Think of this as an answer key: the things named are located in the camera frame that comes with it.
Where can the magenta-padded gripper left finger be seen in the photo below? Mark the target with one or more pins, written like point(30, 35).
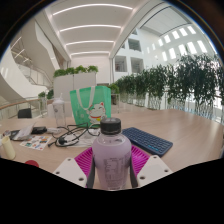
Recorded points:
point(71, 170)

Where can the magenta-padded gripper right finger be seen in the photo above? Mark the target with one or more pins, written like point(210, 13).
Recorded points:
point(151, 168)

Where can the lilac drink bottle black cap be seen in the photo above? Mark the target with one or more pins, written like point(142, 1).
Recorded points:
point(111, 163)

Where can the dark blue keyboard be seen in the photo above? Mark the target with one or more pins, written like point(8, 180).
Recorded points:
point(148, 140)

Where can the white paper sheets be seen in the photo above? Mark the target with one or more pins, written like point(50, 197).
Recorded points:
point(83, 140)

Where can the colourful sticker sheet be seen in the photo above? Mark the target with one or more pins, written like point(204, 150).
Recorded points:
point(36, 142)

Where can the black charger block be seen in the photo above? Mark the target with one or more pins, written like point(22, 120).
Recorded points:
point(39, 129)

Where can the clear shaker bottle white lid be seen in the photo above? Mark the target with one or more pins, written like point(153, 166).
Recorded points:
point(59, 111)

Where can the open printed booklet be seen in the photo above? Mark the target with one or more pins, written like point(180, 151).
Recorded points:
point(25, 132)

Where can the black wallet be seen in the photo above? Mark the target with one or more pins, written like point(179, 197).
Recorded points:
point(13, 134)

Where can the green tote bag cat print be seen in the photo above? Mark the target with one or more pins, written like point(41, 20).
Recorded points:
point(86, 103)

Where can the pale yellow mug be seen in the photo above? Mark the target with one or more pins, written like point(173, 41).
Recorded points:
point(7, 146)

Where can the black chair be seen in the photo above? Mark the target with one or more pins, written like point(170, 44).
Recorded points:
point(24, 113)

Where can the white cabinet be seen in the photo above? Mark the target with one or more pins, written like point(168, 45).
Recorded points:
point(75, 83)

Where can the wooden handrail glass railing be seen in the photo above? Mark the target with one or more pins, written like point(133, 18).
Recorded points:
point(13, 103)

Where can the green shelf planter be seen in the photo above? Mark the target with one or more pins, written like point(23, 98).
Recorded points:
point(113, 87)

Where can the tall green plant hedge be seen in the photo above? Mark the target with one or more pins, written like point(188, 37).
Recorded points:
point(173, 80)

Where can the small green plant row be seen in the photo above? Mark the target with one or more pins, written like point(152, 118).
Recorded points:
point(75, 70)

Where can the ceiling light strips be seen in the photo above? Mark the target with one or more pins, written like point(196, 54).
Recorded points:
point(90, 26)

